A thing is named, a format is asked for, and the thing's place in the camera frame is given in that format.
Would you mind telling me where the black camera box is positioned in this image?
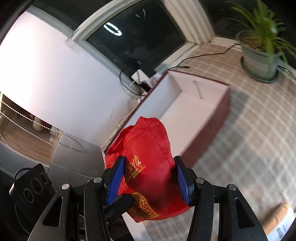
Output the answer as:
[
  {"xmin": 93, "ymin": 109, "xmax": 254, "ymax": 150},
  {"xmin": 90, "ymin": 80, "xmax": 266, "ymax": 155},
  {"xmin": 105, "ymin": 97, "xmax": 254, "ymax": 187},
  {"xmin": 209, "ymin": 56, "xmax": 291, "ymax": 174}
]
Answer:
[{"xmin": 9, "ymin": 164, "xmax": 56, "ymax": 211}]

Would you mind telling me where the white power adapter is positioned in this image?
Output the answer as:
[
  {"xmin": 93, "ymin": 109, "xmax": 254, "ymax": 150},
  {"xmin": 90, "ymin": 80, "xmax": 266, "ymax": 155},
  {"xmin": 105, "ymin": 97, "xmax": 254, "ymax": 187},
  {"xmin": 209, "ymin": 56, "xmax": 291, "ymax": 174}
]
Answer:
[{"xmin": 131, "ymin": 69, "xmax": 149, "ymax": 84}]

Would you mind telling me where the red fabric bag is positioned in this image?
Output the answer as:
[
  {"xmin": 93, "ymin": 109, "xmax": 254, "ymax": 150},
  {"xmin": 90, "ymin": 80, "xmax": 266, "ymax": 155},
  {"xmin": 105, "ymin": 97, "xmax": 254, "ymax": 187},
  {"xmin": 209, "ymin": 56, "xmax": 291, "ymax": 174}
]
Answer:
[{"xmin": 105, "ymin": 116, "xmax": 189, "ymax": 222}]

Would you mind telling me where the orange tissue pack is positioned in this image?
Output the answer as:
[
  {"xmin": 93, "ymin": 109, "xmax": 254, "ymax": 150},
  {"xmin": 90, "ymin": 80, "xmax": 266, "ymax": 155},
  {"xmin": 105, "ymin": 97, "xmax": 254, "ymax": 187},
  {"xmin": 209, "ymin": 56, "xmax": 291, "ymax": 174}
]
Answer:
[{"xmin": 262, "ymin": 202, "xmax": 295, "ymax": 241}]

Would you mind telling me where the green potted plant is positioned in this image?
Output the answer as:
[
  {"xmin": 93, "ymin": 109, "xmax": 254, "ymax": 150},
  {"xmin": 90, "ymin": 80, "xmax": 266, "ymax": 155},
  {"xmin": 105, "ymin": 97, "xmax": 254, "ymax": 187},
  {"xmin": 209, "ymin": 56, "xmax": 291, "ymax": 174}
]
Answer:
[{"xmin": 227, "ymin": 1, "xmax": 295, "ymax": 84}]

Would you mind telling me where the plaid beige rug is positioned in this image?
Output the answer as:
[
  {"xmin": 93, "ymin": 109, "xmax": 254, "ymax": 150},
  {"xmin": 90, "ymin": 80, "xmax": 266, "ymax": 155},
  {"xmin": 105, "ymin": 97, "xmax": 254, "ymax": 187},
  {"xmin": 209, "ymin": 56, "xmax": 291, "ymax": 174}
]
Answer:
[{"xmin": 143, "ymin": 43, "xmax": 296, "ymax": 241}]

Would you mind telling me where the white cable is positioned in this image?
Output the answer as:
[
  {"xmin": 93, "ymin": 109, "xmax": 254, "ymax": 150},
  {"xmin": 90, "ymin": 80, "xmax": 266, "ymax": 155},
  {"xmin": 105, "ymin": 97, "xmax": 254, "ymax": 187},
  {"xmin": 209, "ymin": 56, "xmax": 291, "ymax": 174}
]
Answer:
[{"xmin": 107, "ymin": 79, "xmax": 139, "ymax": 142}]

